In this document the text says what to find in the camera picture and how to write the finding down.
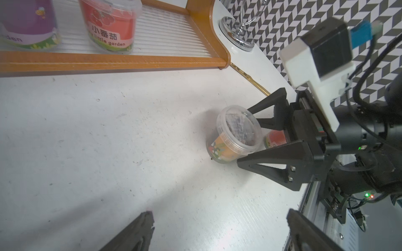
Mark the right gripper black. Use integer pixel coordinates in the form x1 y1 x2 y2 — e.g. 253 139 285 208
237 88 341 191

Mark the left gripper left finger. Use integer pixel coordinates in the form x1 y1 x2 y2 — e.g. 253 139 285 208
100 211 155 251

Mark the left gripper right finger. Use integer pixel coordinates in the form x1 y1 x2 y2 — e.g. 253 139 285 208
287 209 342 251

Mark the seed cup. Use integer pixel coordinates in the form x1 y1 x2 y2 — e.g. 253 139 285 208
1 0 61 50
263 130 287 149
79 0 142 54
206 105 262 164

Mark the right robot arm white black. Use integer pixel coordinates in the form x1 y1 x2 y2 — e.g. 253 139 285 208
237 75 402 198

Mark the wooden two-tier shelf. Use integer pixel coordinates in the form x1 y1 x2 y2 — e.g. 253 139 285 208
1 1 231 75

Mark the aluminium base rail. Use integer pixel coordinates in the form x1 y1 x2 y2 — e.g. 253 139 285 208
298 182 361 251

